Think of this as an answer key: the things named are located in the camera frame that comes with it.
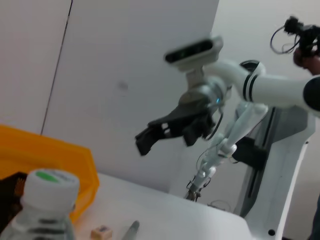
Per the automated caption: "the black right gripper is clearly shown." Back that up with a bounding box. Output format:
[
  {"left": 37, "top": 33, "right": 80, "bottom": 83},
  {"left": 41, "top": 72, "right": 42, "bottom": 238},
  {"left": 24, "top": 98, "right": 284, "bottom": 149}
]
[{"left": 135, "top": 98, "right": 217, "bottom": 156}]

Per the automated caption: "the clear green-label water bottle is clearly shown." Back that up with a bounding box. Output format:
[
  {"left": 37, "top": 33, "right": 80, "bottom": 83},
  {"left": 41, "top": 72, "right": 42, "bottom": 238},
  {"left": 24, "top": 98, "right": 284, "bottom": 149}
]
[{"left": 0, "top": 168, "right": 80, "bottom": 240}]

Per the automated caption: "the gray pen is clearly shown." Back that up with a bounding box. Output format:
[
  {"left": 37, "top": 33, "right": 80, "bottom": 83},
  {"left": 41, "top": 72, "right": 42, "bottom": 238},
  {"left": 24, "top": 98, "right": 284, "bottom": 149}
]
[{"left": 120, "top": 220, "right": 140, "bottom": 240}]

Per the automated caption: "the beige eraser with barcode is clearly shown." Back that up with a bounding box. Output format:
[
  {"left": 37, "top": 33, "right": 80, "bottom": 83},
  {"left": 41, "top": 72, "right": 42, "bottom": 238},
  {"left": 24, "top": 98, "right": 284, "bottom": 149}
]
[{"left": 91, "top": 224, "right": 113, "bottom": 240}]

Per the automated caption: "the black mesh pen holder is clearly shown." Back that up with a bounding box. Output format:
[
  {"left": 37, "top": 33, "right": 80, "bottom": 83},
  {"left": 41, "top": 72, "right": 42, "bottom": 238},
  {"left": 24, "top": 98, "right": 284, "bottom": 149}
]
[{"left": 0, "top": 171, "right": 28, "bottom": 226}]

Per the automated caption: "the person's hand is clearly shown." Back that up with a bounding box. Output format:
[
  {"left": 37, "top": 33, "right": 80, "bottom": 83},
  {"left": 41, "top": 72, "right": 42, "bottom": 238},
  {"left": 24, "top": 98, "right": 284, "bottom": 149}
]
[{"left": 292, "top": 48, "right": 320, "bottom": 76}]

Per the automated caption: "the white lift column stand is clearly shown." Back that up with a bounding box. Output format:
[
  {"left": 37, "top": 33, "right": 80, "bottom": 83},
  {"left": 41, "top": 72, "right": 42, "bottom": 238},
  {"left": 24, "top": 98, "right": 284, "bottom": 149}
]
[{"left": 231, "top": 104, "right": 320, "bottom": 240}]

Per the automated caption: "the yellow plastic bin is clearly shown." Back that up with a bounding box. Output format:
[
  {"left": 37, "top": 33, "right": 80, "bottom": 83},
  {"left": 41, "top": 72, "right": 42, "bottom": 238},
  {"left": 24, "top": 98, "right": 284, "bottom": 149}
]
[{"left": 0, "top": 124, "right": 100, "bottom": 223}]

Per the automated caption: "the dark trouser leg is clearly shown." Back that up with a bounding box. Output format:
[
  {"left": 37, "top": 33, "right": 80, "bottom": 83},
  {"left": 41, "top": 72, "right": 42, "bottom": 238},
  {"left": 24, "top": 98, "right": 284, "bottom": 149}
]
[{"left": 308, "top": 199, "right": 320, "bottom": 240}]

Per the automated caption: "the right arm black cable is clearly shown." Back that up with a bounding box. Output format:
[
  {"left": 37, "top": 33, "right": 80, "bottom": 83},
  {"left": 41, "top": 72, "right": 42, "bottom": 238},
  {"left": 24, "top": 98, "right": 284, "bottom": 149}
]
[{"left": 206, "top": 103, "right": 226, "bottom": 141}]

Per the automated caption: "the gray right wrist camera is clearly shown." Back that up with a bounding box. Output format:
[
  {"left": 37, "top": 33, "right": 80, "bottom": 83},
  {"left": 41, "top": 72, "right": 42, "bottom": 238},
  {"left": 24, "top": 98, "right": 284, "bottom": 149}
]
[{"left": 163, "top": 35, "right": 224, "bottom": 88}]

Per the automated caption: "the black device with cables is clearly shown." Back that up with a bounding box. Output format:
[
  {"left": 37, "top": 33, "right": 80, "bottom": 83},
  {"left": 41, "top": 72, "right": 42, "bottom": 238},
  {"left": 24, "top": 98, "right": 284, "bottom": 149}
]
[{"left": 269, "top": 16, "right": 320, "bottom": 57}]

